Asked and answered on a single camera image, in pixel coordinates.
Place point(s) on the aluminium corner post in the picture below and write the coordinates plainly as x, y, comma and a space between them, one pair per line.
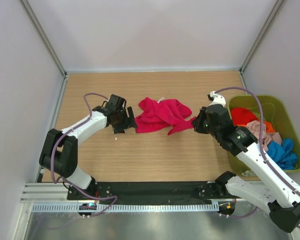
270, 19
44, 38

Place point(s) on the white slotted cable duct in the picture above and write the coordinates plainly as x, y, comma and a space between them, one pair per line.
86, 207

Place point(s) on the right aluminium corner post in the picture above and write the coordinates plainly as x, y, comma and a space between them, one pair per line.
270, 19

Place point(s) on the beige pink t shirt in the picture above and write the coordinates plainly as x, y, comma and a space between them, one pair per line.
267, 138

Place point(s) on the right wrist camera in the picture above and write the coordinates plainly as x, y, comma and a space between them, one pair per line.
216, 99

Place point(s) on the red t shirt in bin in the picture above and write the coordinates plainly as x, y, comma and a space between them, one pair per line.
242, 116

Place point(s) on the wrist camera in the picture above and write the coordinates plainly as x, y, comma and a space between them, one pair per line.
216, 99
115, 103

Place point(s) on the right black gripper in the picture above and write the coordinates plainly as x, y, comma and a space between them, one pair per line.
197, 122

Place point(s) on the aluminium frame rail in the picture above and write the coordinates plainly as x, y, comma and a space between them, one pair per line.
43, 192

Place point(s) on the olive green plastic bin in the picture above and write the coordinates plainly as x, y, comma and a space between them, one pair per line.
275, 112

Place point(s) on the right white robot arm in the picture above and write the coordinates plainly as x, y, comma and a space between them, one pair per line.
281, 198

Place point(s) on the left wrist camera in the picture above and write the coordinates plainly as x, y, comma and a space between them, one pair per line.
115, 103

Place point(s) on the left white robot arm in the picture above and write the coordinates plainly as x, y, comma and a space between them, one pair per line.
60, 149

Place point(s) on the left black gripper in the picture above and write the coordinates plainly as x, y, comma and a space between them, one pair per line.
128, 120

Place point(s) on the magenta red t shirt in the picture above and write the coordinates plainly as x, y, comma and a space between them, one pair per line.
157, 115

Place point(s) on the blue t shirt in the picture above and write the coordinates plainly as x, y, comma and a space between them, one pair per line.
282, 154

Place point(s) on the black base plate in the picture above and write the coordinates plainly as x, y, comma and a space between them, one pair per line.
200, 189

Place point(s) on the orange t shirt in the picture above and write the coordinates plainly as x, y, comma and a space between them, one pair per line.
254, 126

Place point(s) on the left aluminium corner post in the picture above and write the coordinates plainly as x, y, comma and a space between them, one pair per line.
44, 38

